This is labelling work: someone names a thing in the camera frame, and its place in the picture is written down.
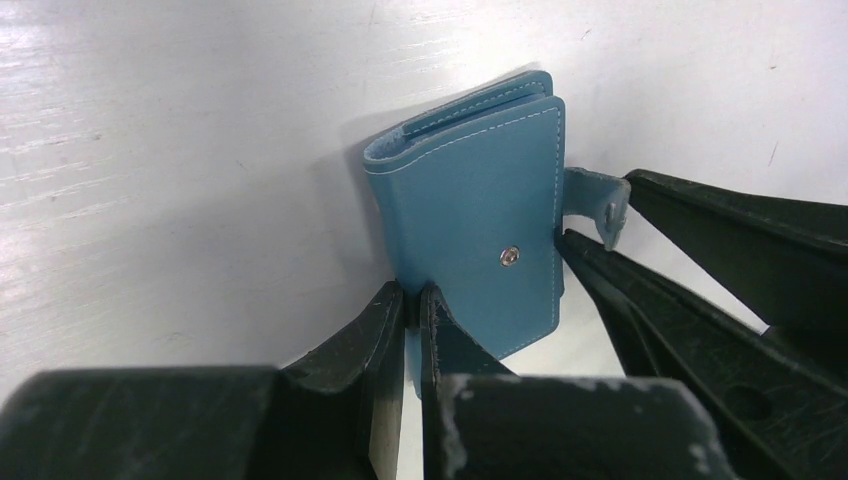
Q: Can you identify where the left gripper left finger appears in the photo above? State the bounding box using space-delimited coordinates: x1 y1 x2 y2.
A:
1 282 404 479

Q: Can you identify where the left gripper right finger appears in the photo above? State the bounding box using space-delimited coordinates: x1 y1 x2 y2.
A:
420 284 734 479

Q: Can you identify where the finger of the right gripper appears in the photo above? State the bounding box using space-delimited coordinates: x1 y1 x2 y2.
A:
625 169 847 343
556 230 847 479

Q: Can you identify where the blue leather card holder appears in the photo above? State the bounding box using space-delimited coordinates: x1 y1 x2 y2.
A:
362 70 631 359

